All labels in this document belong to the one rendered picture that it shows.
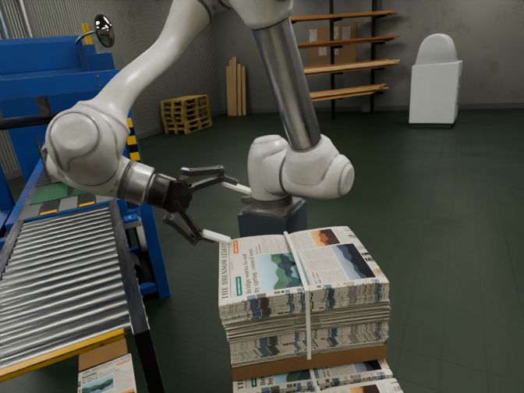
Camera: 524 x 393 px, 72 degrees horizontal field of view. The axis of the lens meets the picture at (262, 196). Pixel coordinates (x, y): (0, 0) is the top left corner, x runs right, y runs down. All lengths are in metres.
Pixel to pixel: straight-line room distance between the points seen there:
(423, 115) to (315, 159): 6.79
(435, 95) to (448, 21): 2.56
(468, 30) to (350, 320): 9.26
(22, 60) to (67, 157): 1.83
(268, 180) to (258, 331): 0.57
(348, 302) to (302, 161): 0.46
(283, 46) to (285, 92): 0.12
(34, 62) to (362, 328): 2.14
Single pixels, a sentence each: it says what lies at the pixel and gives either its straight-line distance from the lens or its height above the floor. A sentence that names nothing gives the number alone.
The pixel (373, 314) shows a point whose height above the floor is 0.97.
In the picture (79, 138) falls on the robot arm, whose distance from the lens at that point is 0.64.
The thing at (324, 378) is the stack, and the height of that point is 0.83.
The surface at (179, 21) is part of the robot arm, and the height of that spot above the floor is 1.64.
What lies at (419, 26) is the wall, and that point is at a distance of 9.94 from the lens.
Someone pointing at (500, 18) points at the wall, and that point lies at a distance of 9.92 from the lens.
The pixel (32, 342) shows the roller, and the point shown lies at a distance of 1.38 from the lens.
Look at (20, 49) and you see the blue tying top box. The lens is 2.46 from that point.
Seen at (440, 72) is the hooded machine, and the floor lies 1.01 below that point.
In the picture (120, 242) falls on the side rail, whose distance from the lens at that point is 1.82.
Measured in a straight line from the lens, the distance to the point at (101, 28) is 2.30.
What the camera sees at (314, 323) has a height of 0.97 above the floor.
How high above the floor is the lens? 1.54
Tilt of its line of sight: 21 degrees down
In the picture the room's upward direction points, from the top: 5 degrees counter-clockwise
